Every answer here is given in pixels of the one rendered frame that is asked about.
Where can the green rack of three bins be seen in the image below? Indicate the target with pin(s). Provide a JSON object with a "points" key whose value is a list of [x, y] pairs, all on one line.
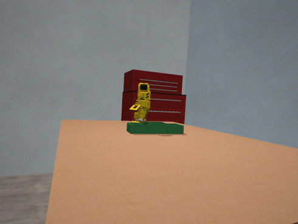
{"points": [[154, 128]]}

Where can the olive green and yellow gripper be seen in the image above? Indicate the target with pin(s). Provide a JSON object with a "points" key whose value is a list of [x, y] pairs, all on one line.
{"points": [[143, 104]]}

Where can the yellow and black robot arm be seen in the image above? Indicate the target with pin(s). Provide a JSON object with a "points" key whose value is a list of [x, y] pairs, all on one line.
{"points": [[145, 95]]}

